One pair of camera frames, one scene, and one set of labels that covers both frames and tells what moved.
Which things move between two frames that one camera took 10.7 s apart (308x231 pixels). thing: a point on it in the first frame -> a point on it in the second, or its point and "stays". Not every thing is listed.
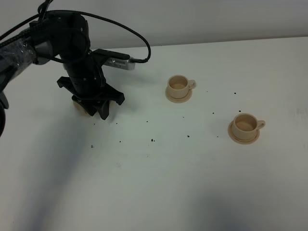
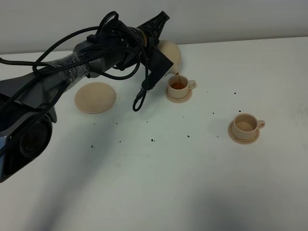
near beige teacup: [245, 126] stays
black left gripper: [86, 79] -> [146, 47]
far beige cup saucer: [178, 100] stays
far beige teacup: [178, 86] stays
